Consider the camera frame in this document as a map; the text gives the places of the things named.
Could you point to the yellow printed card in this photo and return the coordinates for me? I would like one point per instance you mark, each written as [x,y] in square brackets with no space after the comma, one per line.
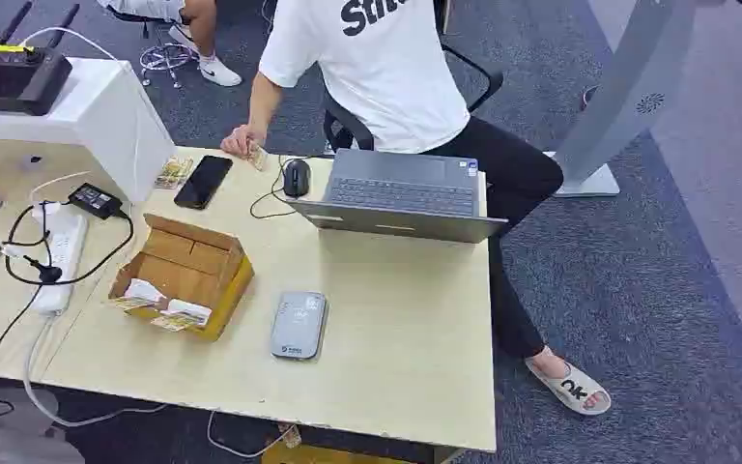
[258,158]

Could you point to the grey laptop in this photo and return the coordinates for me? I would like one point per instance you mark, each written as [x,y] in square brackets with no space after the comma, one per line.
[403,198]

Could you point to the black computer mouse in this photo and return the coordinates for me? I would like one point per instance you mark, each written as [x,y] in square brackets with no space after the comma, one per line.
[296,177]

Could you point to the black office chair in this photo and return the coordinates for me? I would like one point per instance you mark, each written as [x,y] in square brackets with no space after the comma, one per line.
[353,131]

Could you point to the grey card reader device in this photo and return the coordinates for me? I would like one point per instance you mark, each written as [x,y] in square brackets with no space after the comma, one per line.
[298,324]

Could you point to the seated person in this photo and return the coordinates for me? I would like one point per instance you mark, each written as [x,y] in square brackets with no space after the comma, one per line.
[396,83]

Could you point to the person's right hand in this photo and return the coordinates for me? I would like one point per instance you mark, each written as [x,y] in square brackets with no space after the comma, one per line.
[239,139]

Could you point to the black smartphone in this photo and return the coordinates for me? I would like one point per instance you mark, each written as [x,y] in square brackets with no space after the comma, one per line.
[204,182]

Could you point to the wooden card box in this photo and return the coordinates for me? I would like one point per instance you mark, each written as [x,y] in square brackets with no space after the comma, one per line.
[186,269]

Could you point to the card bundle with white wrap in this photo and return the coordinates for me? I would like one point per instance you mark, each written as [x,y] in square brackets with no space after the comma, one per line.
[143,292]
[183,313]

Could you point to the stack of printed cards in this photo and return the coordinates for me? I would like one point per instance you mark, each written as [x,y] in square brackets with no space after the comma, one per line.
[173,173]

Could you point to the yellow box under desk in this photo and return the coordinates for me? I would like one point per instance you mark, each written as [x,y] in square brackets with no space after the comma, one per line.
[320,456]

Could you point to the beige slipper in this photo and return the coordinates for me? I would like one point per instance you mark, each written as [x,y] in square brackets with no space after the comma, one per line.
[572,387]

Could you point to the person with white sneaker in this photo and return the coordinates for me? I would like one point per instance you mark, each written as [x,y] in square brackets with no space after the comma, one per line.
[199,25]

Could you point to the chrome stool base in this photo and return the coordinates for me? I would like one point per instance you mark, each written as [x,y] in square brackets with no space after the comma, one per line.
[165,59]

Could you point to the black power adapter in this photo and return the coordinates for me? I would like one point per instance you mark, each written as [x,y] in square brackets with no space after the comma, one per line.
[94,200]

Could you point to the grey floor stand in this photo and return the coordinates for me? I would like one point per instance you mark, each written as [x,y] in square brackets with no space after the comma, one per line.
[627,89]

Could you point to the white cabinet box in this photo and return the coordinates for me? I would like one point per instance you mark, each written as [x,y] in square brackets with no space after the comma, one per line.
[99,121]

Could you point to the white power strip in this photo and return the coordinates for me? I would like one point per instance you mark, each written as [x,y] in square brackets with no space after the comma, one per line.
[64,256]

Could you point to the black plug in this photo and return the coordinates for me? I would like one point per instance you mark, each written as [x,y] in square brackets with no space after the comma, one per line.
[46,272]

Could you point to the black router with antennas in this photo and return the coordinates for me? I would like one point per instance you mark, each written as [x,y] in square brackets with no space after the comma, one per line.
[12,80]

